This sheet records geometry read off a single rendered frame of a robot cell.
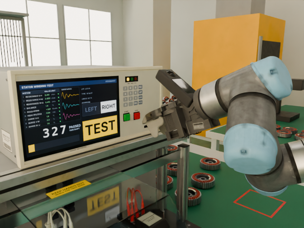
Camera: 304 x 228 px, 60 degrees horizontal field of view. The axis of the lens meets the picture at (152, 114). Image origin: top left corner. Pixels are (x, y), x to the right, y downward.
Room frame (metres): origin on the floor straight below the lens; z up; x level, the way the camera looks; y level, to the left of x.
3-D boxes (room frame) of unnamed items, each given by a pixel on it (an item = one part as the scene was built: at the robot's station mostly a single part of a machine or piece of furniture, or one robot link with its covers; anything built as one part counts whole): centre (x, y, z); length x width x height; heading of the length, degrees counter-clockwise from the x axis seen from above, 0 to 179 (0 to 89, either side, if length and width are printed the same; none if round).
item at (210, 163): (1.38, -0.32, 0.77); 0.11 x 0.11 x 0.04
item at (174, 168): (1.31, -0.12, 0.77); 0.11 x 0.11 x 0.04
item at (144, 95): (0.81, 0.26, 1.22); 0.44 x 0.39 x 0.20; 135
